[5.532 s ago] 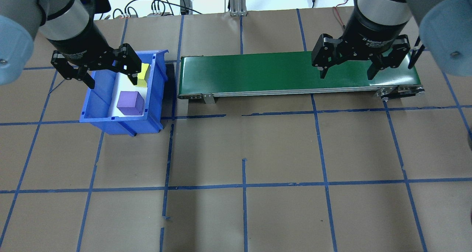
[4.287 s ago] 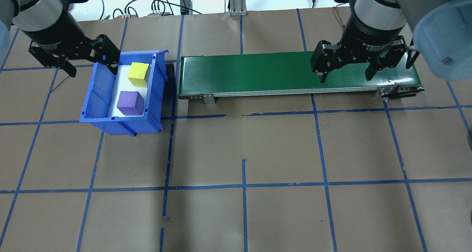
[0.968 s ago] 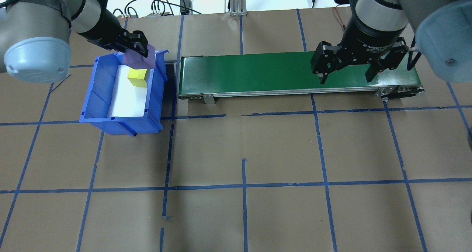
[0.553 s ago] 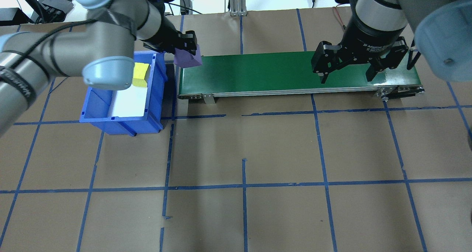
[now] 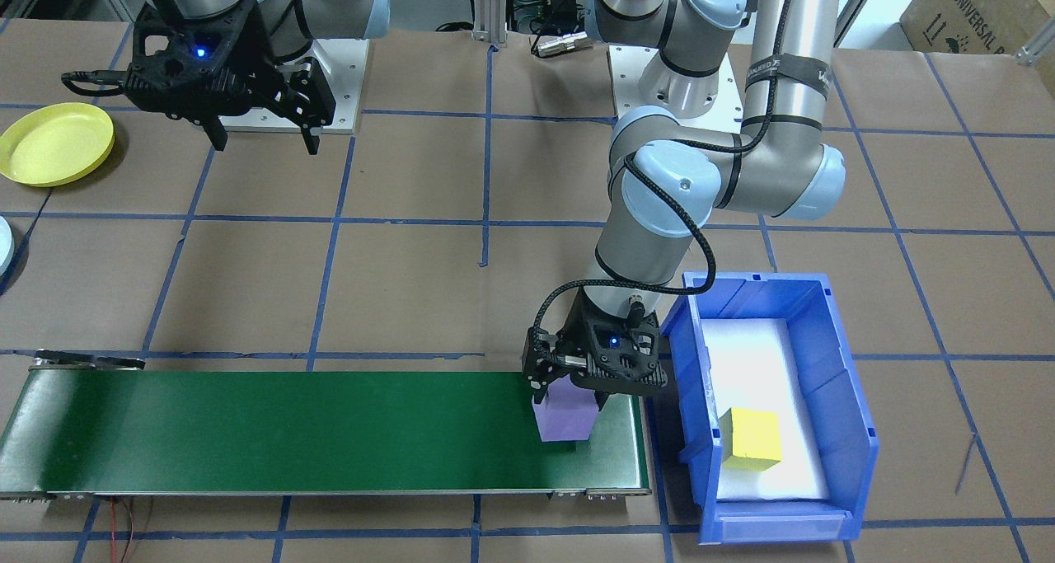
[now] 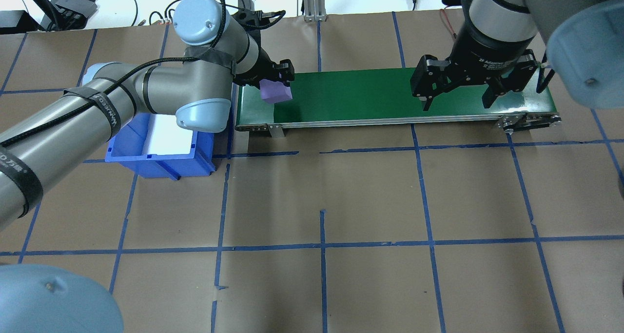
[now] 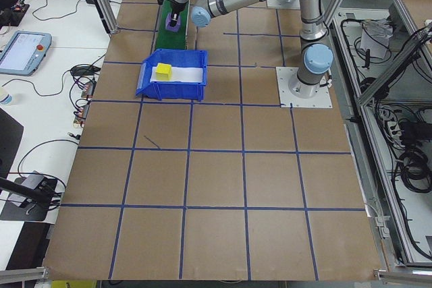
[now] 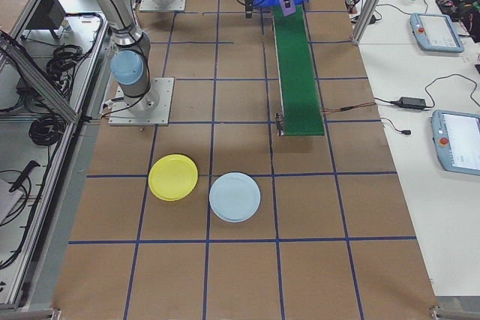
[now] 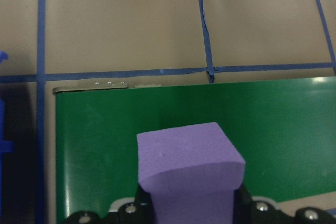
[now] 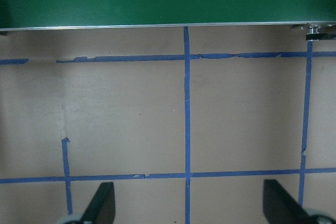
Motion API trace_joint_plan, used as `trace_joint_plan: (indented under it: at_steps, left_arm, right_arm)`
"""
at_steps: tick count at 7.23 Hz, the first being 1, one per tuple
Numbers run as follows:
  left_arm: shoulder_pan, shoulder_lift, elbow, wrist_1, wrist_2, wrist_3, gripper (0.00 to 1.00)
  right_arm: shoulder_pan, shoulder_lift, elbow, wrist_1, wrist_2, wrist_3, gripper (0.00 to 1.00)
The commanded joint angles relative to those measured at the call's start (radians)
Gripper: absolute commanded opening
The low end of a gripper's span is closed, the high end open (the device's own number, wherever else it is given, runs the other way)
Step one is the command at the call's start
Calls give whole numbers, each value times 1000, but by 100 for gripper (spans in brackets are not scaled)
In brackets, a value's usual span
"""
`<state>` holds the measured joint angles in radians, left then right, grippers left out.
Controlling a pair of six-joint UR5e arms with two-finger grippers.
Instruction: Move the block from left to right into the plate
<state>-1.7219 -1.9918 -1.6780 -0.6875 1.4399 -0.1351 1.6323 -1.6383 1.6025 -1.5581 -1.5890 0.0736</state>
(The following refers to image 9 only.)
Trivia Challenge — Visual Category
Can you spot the purple foam block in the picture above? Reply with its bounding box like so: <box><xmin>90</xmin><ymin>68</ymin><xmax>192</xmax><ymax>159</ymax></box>
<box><xmin>136</xmin><ymin>122</ymin><xmax>247</xmax><ymax>224</ymax></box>

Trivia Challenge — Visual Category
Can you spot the green conveyor belt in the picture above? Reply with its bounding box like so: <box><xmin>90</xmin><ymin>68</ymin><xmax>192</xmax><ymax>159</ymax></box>
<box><xmin>52</xmin><ymin>76</ymin><xmax>336</xmax><ymax>224</ymax></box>

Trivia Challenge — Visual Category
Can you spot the blue plastic storage bin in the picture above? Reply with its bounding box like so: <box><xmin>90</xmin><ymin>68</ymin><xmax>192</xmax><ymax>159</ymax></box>
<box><xmin>0</xmin><ymin>50</ymin><xmax>15</xmax><ymax>224</ymax></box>

